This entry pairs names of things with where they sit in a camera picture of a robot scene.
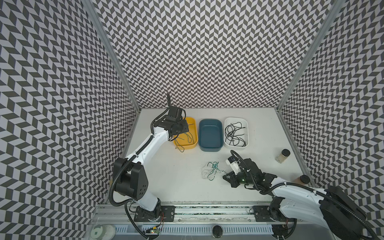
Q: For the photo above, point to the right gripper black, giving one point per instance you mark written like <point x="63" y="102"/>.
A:
<point x="235" y="177"/>

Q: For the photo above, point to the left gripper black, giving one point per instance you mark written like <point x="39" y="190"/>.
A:
<point x="180" y="127"/>

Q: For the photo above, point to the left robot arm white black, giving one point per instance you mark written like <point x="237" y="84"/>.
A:
<point x="130" y="181"/>

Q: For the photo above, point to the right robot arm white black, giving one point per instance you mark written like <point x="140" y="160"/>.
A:
<point x="330" y="208"/>

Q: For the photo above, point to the yellow plastic bin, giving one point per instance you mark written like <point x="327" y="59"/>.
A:
<point x="189" y="140"/>

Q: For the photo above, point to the dark teal plastic bin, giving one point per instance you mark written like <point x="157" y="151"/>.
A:
<point x="211" y="137"/>

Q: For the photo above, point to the white plastic bin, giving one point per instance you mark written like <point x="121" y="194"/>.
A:
<point x="236" y="133"/>

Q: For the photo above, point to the spice jar black lid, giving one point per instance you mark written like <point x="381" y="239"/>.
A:
<point x="302" y="180"/>
<point x="284" y="154"/>

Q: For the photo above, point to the white tape roll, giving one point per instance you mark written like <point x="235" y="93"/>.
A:
<point x="103" y="232"/>

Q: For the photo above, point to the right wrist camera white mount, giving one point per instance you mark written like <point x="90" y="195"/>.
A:
<point x="233" y="163"/>

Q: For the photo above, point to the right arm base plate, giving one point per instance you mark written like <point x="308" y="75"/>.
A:
<point x="261" y="213"/>

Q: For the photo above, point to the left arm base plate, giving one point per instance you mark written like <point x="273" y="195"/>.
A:
<point x="162" y="213"/>

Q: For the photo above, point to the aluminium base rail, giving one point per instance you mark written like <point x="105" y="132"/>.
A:
<point x="193" y="213"/>

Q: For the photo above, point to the left corner aluminium post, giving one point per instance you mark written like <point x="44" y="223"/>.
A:
<point x="94" y="18"/>

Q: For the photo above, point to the corner aluminium post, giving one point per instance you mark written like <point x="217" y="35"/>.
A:
<point x="321" y="34"/>
<point x="94" y="18"/>

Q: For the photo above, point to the right corner aluminium post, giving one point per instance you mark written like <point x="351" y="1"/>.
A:
<point x="321" y="34"/>

